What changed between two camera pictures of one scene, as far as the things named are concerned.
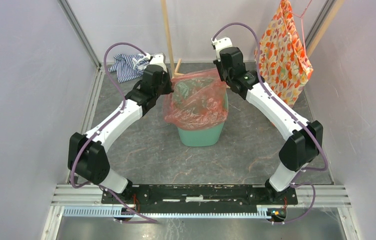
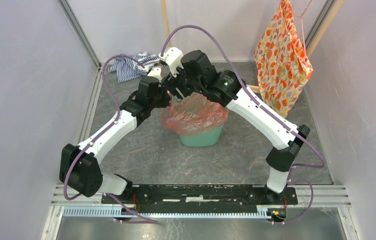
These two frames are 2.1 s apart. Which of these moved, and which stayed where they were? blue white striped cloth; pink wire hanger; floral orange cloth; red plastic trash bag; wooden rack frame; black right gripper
Moved: black right gripper; red plastic trash bag
Stayed: pink wire hanger; wooden rack frame; floral orange cloth; blue white striped cloth
